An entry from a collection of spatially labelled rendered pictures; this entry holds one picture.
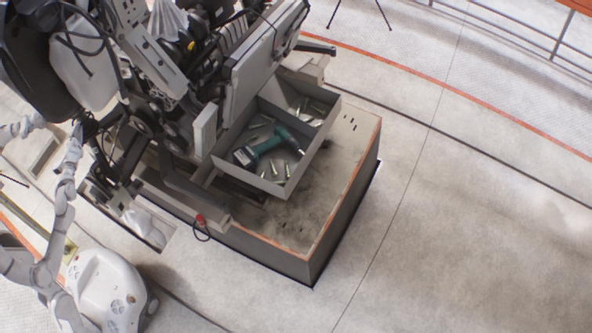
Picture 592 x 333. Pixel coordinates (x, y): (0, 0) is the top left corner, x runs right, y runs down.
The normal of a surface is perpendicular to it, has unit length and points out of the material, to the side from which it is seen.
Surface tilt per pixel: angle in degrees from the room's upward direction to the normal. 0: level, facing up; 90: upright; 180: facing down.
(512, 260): 0
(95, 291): 2
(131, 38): 57
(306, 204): 0
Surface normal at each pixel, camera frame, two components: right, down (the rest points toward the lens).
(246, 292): -0.09, -0.51
